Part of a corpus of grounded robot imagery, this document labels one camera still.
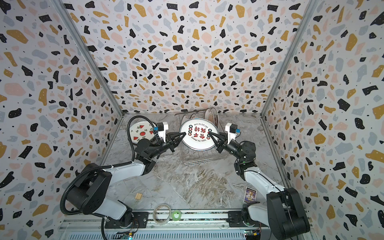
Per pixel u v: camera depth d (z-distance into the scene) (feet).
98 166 1.60
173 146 2.27
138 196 2.63
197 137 2.44
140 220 2.44
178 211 2.54
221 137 2.24
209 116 3.48
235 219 2.44
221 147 2.19
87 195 1.42
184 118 3.42
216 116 3.29
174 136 2.33
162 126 2.17
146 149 2.04
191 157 3.21
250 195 2.66
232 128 2.09
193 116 3.40
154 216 2.46
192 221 2.45
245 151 1.95
